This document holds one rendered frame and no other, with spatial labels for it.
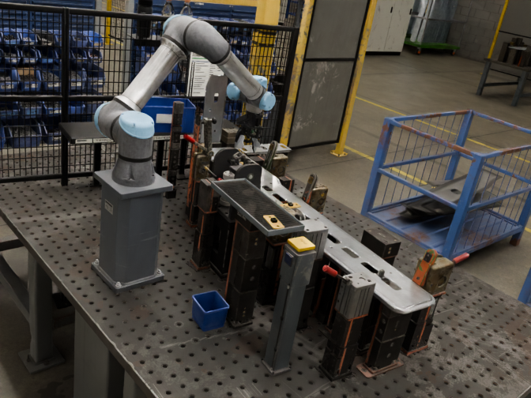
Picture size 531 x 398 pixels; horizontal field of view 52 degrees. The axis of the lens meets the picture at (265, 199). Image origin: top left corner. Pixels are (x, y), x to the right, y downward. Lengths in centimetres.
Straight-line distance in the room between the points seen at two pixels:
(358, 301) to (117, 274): 89
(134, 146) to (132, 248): 38
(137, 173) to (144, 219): 17
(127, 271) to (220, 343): 45
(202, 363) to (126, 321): 32
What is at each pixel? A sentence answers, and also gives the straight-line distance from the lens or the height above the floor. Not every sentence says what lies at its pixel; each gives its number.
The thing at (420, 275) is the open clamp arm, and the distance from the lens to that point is 191.
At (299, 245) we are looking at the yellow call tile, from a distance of 158.
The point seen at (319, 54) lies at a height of 109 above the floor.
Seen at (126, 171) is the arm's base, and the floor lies 115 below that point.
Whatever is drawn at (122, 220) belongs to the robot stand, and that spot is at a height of 98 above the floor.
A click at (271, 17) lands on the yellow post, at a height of 158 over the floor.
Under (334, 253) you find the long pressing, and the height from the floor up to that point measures 100.
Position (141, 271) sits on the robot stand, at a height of 76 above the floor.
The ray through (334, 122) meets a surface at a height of 39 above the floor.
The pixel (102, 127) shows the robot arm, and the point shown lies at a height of 126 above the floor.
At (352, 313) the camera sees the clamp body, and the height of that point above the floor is 96.
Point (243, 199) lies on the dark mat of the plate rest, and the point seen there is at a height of 116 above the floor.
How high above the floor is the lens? 191
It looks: 24 degrees down
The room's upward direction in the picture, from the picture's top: 10 degrees clockwise
